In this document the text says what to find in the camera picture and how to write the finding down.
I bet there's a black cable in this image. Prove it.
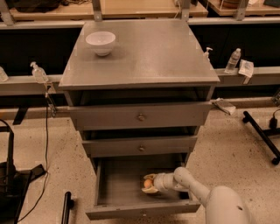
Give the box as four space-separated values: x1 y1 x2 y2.
17 84 51 223

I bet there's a black wheeled stand leg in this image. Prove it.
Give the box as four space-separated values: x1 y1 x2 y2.
242 109 280 165

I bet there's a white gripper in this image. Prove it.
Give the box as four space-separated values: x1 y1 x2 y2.
142 173 174 194

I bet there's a grey drawer cabinet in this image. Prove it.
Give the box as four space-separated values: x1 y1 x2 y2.
59 18 221 165

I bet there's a grey open bottom drawer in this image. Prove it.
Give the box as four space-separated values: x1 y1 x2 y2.
87 153 200 221

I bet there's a grey middle drawer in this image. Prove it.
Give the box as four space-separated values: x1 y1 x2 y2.
82 136 197 158

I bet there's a grey folded cloth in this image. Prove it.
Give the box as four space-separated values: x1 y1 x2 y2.
213 98 236 115

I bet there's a small pump bottle right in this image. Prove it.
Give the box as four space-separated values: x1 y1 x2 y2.
203 47 213 62

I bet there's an orange fruit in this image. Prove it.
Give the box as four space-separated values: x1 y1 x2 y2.
143 179 152 188

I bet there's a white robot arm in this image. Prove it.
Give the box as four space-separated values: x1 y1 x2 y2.
142 167 256 224

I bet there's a clear water bottle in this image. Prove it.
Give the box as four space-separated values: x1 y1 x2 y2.
225 48 241 74

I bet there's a clear pump bottle left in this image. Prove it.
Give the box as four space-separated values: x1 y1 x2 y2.
31 61 48 84

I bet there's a grey top drawer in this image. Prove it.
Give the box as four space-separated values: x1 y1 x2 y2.
69 102 212 130

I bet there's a crumpled paper packet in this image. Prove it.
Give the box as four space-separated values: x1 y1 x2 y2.
238 59 254 84

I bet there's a black tube on floor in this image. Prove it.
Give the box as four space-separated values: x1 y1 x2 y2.
61 192 74 224

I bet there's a white ceramic bowl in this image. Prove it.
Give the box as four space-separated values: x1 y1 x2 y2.
86 31 116 56

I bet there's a wooden workbench top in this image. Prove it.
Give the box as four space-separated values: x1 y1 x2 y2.
8 0 209 21

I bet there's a black stand base left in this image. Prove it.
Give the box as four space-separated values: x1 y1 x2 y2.
0 120 46 224

